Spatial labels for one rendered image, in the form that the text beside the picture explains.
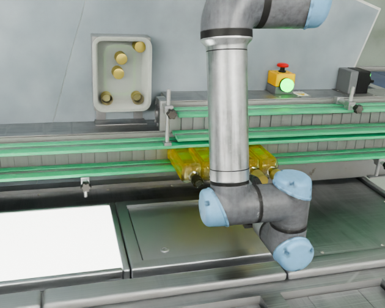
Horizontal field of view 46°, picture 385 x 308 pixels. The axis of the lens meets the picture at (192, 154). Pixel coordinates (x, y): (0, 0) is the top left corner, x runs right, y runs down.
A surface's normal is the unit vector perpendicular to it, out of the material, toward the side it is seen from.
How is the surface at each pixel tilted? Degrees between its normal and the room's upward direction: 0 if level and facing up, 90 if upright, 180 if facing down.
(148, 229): 90
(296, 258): 0
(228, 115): 22
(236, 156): 14
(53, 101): 0
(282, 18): 38
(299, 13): 28
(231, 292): 90
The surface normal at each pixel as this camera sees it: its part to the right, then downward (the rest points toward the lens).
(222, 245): 0.05, -0.93
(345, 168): 0.26, 0.36
